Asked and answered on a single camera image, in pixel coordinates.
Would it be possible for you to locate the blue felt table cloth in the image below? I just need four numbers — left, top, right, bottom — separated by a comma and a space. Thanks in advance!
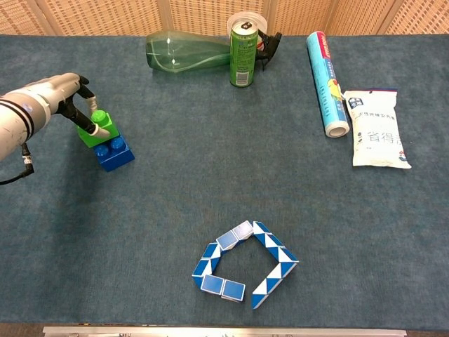
0, 34, 449, 326

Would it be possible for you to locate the woven folding screen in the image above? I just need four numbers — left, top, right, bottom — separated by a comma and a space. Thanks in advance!
0, 0, 449, 37

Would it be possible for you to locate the blue white snake puzzle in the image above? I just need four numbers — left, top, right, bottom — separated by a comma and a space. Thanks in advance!
191, 220, 300, 310

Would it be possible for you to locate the white printed snack bag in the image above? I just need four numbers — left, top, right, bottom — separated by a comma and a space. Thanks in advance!
342, 87, 413, 170

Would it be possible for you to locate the silver metal rail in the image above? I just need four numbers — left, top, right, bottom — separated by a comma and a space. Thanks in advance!
42, 325, 408, 337

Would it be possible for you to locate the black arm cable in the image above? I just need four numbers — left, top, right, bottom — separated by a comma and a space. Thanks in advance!
0, 141, 36, 186

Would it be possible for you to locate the blue toy brick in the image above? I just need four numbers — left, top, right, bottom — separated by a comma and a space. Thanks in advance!
92, 135, 136, 173

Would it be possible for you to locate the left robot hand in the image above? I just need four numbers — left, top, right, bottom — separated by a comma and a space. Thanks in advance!
29, 72, 111, 139

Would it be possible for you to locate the green toy brick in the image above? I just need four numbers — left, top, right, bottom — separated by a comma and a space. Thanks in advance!
76, 110, 121, 149

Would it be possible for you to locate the green drink can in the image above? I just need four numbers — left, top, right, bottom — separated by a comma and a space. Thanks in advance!
229, 20, 260, 88

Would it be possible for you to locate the green transparent spray bottle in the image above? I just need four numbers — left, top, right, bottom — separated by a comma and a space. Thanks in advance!
145, 30, 283, 74

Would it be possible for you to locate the light blue wrap roll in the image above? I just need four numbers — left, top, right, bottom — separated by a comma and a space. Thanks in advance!
306, 30, 351, 138

